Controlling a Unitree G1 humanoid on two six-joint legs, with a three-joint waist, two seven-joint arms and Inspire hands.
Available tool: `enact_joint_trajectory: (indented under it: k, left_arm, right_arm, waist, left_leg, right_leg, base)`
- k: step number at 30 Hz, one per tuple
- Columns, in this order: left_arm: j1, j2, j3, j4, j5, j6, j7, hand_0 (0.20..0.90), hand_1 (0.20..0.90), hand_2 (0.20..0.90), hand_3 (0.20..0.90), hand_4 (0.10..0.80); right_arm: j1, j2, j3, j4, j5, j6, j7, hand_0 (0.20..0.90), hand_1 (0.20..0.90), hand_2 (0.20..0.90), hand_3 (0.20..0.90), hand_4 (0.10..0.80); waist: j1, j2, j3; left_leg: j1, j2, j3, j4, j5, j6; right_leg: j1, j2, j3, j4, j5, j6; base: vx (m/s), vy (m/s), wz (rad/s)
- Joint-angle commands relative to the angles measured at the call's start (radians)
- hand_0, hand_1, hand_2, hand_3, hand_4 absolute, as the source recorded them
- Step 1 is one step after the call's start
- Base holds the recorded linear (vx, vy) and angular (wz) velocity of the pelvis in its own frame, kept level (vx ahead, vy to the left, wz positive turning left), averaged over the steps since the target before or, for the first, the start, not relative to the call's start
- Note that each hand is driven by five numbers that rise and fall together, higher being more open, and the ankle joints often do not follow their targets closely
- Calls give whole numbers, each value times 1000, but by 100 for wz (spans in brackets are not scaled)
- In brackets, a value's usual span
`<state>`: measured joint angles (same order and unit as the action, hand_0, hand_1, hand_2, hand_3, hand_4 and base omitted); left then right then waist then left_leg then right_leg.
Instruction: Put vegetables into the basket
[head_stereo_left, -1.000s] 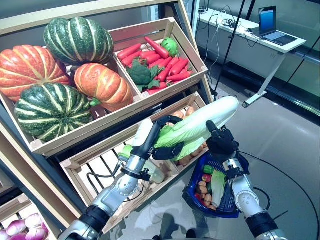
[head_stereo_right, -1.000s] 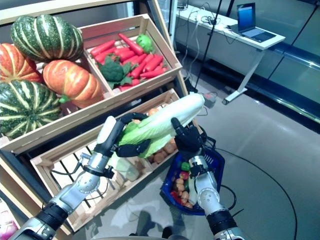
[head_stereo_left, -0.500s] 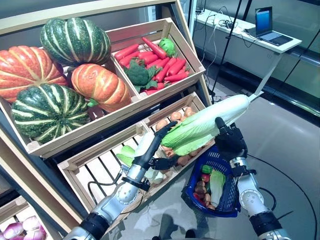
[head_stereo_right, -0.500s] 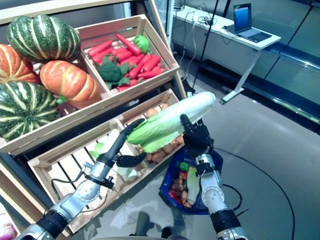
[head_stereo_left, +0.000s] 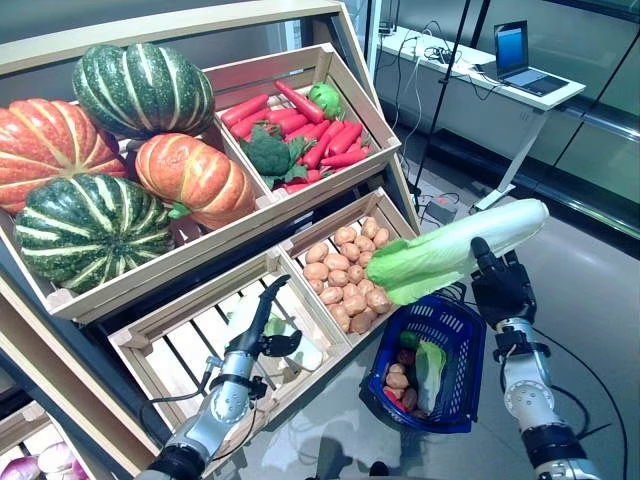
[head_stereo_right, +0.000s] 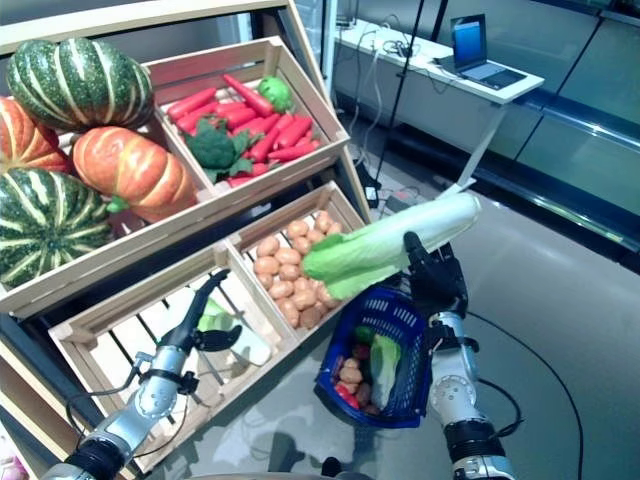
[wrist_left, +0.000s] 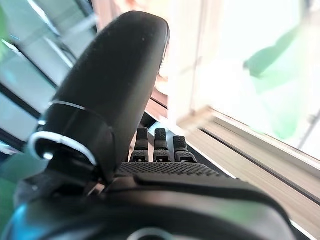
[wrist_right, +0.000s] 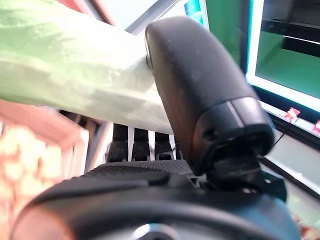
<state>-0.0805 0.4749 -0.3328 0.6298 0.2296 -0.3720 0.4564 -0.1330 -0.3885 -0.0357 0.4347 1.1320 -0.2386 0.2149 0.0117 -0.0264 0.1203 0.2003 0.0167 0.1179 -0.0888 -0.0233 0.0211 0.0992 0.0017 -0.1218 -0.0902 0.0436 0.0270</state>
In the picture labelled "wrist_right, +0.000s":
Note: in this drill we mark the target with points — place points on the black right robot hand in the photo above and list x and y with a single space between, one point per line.
200 87

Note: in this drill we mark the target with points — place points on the napa cabbage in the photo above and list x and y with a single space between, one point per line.
62 62

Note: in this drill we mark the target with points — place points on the computer monitor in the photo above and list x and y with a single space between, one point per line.
287 62

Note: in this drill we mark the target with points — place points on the wooden slat crate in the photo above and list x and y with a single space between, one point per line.
45 120

